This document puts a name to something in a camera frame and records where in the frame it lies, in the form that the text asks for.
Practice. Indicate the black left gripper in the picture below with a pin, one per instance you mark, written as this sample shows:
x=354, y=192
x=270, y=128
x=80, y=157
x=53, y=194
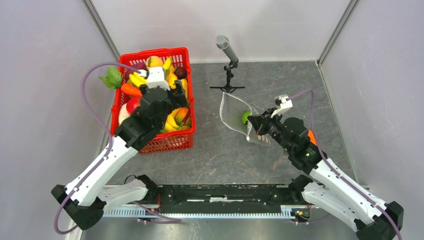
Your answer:
x=179, y=100

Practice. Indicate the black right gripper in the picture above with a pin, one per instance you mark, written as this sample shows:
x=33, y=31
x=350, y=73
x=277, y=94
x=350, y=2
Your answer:
x=260, y=122

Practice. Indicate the red toy apple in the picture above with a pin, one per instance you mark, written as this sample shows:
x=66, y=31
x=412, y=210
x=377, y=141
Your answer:
x=132, y=104

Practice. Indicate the green toy watermelon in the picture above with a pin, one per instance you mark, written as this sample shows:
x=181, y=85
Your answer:
x=244, y=117

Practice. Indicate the clear dotted zip bag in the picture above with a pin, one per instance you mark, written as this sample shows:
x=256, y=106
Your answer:
x=231, y=109

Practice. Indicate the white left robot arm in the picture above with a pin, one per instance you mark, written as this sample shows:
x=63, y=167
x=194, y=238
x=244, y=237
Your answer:
x=83, y=199

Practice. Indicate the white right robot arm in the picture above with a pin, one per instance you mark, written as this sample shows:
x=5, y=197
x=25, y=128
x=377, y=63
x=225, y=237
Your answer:
x=326, y=186

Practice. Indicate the orange tape roll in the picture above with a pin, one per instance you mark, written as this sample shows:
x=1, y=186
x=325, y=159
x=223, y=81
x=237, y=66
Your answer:
x=312, y=137

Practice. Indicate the dark purple plum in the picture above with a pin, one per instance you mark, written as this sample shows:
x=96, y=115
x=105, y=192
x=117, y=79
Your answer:
x=181, y=73

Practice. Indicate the yellow banana bunch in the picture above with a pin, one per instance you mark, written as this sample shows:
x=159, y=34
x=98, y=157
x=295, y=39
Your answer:
x=139, y=80
x=172, y=126

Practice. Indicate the red plastic basket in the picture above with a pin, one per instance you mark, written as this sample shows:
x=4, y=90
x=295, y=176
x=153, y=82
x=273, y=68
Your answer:
x=176, y=140

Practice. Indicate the yellow peach with leaf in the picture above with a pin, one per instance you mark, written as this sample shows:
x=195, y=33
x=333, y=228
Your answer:
x=153, y=61

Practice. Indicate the orange toy carrot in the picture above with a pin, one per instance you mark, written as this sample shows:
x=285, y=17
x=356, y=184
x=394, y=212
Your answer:
x=130, y=90

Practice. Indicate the green lettuce leaf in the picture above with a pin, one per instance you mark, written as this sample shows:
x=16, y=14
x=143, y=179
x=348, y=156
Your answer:
x=113, y=78

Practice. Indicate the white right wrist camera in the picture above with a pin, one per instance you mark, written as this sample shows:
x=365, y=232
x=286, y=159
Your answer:
x=283, y=105

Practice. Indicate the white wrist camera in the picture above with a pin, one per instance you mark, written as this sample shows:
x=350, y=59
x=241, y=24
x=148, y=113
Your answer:
x=283, y=105
x=155, y=77

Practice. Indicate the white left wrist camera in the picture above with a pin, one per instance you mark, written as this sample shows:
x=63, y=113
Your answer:
x=155, y=77

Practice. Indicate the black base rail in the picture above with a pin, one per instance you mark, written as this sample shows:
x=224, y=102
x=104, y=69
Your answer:
x=222, y=198

